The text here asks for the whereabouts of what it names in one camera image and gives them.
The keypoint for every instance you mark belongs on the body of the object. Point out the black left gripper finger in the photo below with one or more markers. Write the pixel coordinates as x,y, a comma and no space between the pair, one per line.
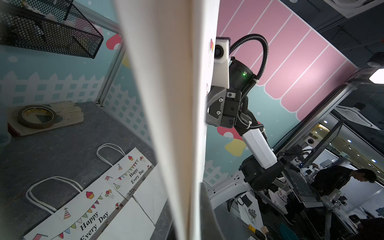
210,229

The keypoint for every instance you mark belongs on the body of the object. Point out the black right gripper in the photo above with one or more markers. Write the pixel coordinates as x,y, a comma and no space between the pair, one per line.
222,107

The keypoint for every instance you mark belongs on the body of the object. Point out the white paper gift bag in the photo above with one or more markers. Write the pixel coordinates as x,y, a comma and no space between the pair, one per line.
135,177

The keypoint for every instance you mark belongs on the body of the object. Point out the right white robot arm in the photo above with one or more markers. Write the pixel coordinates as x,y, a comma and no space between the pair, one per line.
260,170

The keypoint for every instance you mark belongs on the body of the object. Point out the black monitor on stand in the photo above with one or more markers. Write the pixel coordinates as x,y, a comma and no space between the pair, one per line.
321,137

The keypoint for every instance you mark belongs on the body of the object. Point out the person in dark shirt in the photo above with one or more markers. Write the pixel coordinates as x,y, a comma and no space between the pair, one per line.
335,177

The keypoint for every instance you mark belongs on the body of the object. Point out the ceiling fluorescent light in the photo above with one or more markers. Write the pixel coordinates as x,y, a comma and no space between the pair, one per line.
377,77

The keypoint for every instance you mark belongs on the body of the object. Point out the ceiling air conditioner vent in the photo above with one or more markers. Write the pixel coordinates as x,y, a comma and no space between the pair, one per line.
351,8

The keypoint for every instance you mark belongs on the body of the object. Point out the brown packing tape roll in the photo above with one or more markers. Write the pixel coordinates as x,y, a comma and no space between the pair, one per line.
37,117

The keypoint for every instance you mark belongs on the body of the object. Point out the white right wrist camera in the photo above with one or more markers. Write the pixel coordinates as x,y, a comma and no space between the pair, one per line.
221,63

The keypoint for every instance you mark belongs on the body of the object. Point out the black wire mesh wall basket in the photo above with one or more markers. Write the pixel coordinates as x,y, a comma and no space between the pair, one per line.
49,26

